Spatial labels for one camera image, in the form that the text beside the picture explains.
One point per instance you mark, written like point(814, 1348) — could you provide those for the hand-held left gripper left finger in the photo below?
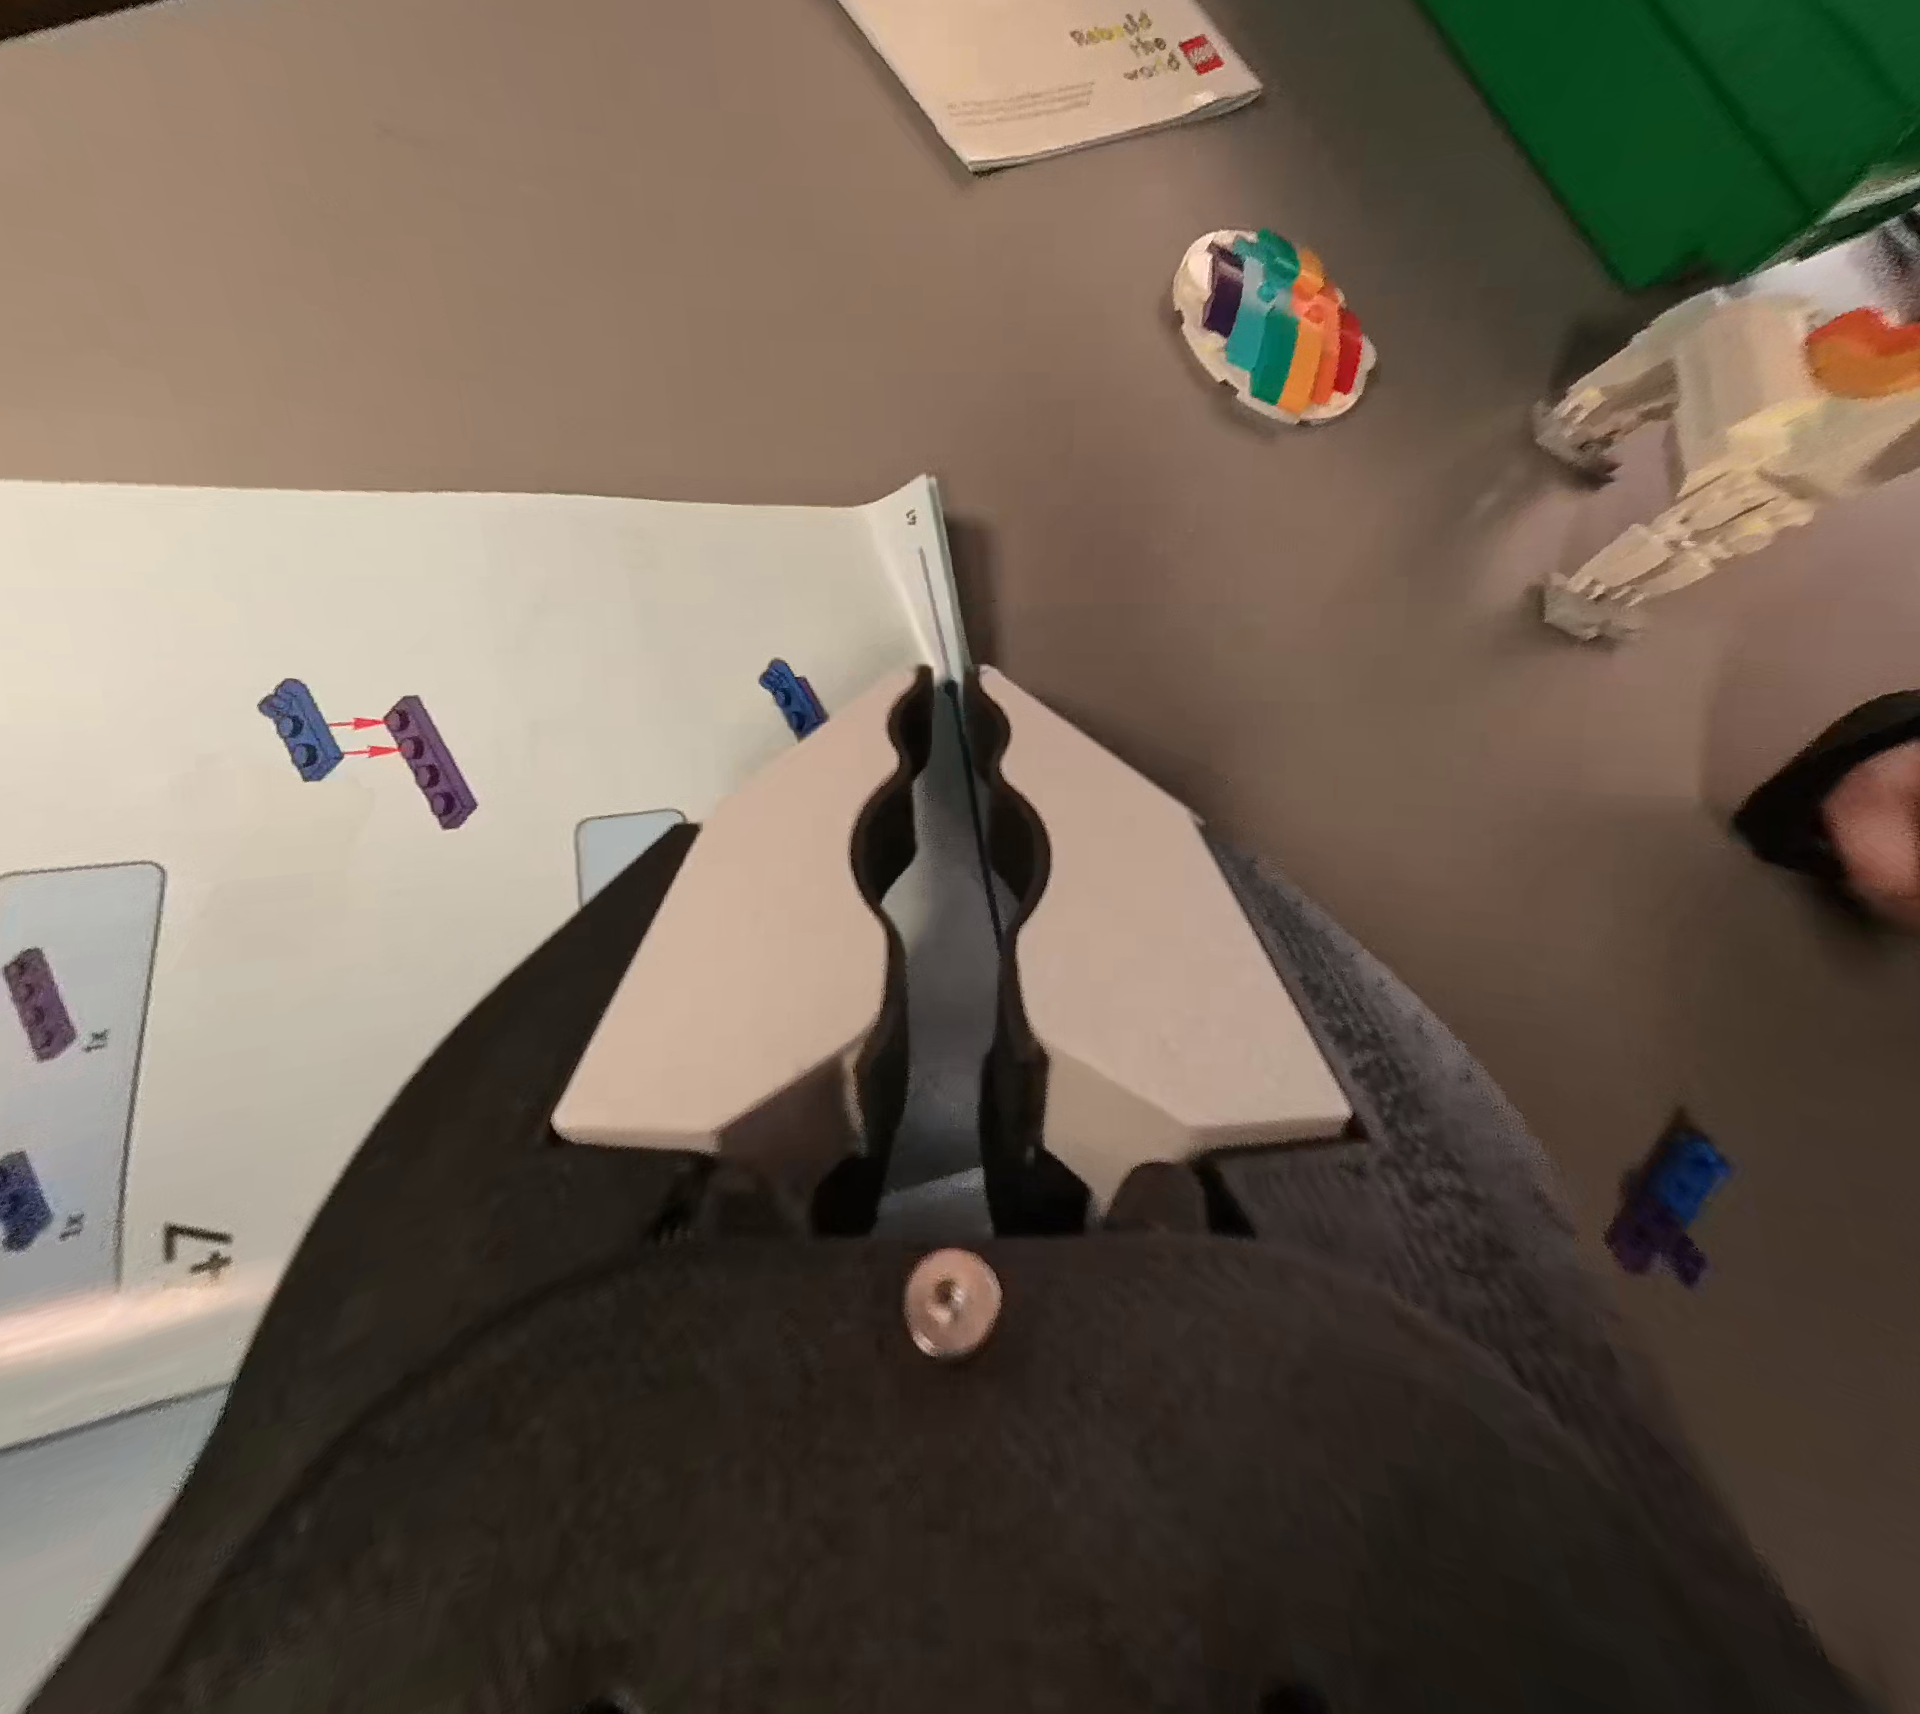
point(735, 992)

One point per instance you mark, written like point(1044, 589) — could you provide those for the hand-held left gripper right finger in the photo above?
point(1170, 992)

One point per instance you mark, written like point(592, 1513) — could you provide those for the blue and purple lego assembly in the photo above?
point(1672, 1196)

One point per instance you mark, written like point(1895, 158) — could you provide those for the pale blue instruction booklet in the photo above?
point(452, 633)

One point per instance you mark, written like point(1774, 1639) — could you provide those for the white lego unicorn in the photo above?
point(1724, 438)

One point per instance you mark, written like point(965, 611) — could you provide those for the rainbow lego model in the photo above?
point(1275, 325)

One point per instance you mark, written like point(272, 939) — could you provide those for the person's right hand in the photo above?
point(1881, 844)

